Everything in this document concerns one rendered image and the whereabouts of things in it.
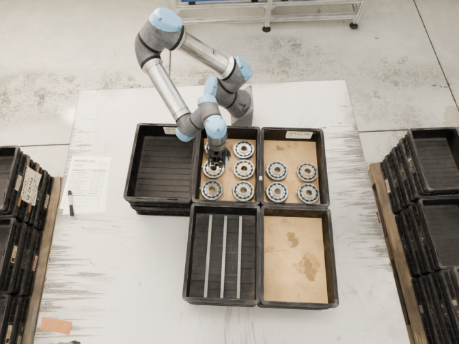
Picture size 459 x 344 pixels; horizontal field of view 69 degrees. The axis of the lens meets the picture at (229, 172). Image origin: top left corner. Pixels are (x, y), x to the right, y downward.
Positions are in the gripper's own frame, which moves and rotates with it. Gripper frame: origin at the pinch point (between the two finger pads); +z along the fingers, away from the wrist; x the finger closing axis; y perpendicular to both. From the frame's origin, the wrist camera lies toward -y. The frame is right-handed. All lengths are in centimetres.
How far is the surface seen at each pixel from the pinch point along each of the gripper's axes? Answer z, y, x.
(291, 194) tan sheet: 9.8, 8.5, 34.8
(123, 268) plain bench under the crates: 23, 48, -40
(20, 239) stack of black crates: 55, 35, -114
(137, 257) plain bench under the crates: 23, 43, -34
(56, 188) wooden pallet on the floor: 79, -6, -118
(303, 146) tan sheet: 9.9, -18.2, 39.8
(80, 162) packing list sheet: 23, -3, -76
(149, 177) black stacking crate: 10.0, 6.7, -33.3
